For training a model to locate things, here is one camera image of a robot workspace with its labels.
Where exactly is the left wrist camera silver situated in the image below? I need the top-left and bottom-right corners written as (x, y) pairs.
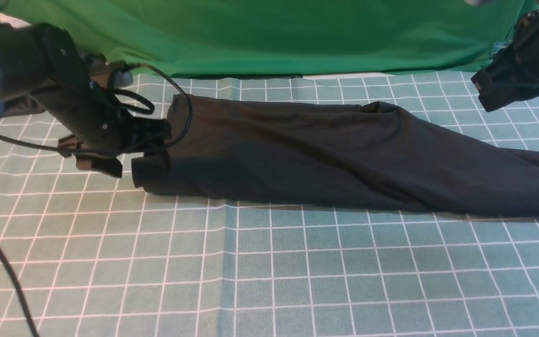
top-left (81, 53), bottom-right (133, 88)

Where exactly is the crumpled dark gray shirt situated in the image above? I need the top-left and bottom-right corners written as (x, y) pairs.
top-left (1, 96), bottom-right (45, 118)

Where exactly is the green gridded cutting mat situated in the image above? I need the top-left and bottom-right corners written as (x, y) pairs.
top-left (0, 71), bottom-right (539, 337)

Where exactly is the green backdrop cloth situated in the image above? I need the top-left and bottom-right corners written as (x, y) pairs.
top-left (3, 0), bottom-right (537, 78)

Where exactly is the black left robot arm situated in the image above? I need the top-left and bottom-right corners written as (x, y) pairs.
top-left (0, 23), bottom-right (171, 178)

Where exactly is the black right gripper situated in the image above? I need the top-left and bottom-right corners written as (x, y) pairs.
top-left (471, 9), bottom-right (539, 112)

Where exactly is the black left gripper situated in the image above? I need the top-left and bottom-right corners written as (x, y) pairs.
top-left (58, 117), bottom-right (172, 178)

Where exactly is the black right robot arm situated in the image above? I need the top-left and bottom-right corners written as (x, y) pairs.
top-left (471, 2), bottom-right (539, 112)

